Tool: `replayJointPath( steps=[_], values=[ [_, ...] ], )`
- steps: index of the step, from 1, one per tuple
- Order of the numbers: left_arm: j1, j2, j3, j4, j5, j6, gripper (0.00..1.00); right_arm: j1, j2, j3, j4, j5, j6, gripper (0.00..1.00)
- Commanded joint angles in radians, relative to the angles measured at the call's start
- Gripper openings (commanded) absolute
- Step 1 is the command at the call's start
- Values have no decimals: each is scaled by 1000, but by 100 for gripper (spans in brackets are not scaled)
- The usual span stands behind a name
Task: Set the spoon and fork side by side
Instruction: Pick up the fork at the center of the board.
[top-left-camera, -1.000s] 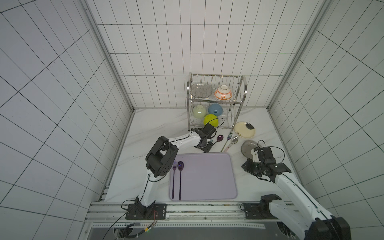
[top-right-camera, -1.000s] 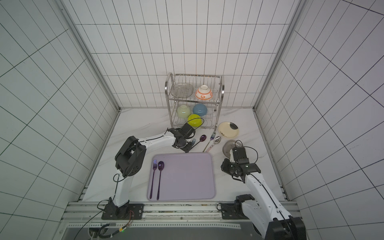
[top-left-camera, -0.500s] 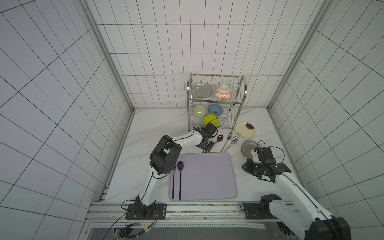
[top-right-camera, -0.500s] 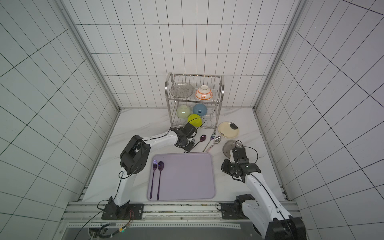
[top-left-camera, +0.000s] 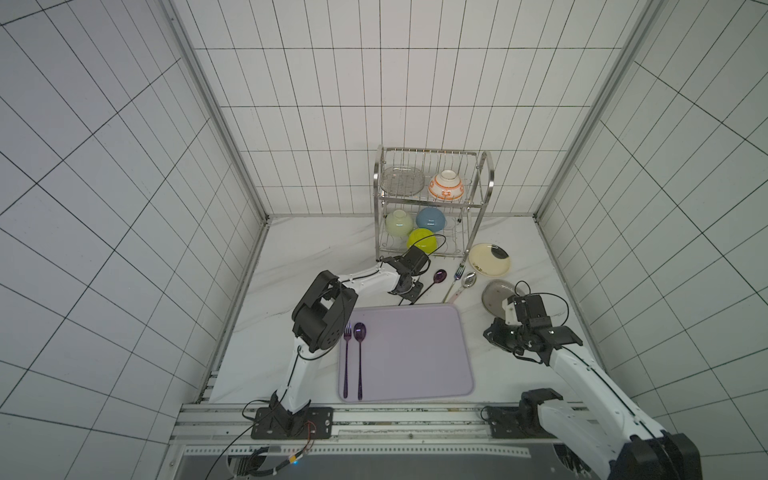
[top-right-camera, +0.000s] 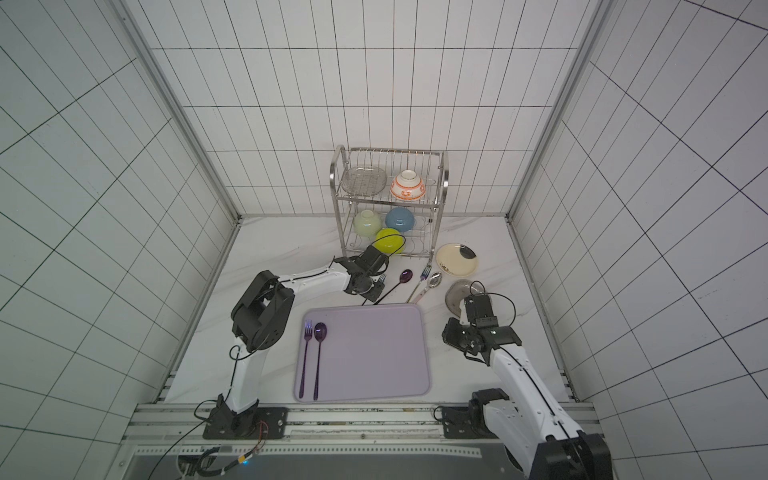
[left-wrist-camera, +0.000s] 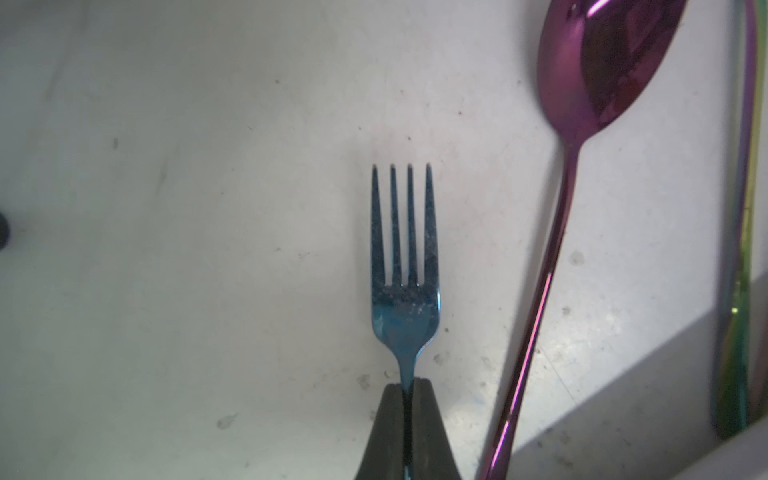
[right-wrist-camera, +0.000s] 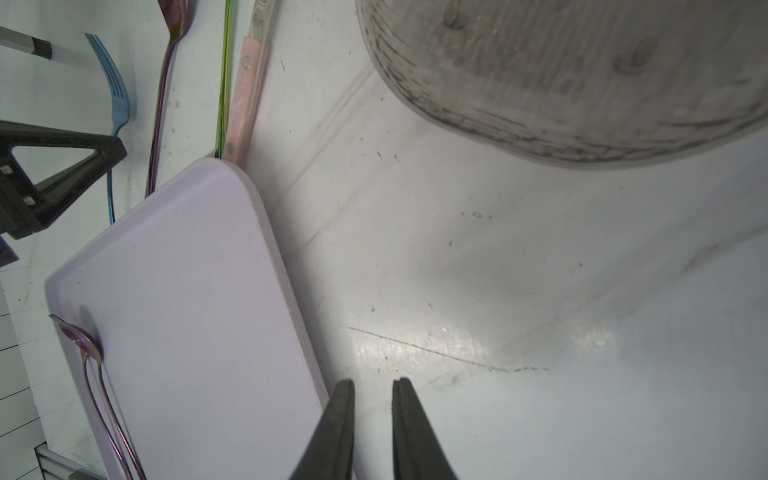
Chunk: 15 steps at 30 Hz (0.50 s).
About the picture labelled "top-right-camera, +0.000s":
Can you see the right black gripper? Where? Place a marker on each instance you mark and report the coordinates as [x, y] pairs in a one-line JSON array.
[[477, 304]]

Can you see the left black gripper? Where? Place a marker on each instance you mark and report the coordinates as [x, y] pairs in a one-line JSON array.
[[372, 297]]

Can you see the dark purple long spoon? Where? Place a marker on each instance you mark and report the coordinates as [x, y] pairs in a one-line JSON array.
[[404, 277]]

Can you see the pink handled silver spoon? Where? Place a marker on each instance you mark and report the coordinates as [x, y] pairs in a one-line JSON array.
[[433, 281]]

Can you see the purple fork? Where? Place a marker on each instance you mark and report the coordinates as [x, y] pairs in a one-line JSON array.
[[308, 335]]

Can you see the lavender rectangular placemat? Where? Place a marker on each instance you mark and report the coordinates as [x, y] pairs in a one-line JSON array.
[[370, 353]]

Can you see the green handled rainbow fork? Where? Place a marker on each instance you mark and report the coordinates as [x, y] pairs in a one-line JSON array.
[[423, 276]]

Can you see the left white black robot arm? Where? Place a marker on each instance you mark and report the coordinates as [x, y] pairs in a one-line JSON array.
[[259, 321]]

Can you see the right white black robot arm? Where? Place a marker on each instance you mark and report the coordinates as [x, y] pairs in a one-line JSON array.
[[541, 439]]

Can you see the lime green bowl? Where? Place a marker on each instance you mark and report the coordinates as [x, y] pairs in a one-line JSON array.
[[389, 241]]

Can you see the pale green bowl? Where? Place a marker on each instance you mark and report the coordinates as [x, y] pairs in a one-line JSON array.
[[367, 223]]

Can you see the grey glass plate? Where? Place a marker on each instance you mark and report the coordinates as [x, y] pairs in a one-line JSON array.
[[456, 294]]

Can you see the blue bowl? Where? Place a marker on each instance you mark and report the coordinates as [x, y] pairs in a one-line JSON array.
[[400, 219]]

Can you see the cream plate with black spot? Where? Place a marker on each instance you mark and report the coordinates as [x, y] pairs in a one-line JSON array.
[[457, 260]]

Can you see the grey plate on rack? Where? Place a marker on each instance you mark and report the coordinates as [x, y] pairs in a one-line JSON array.
[[364, 181]]

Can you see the white orange patterned bowl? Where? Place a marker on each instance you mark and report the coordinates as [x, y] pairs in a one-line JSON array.
[[408, 185]]

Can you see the steel wire dish rack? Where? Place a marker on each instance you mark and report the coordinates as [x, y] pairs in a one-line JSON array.
[[432, 166]]

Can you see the aluminium mounting rail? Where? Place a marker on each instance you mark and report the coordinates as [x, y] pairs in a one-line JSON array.
[[324, 429]]

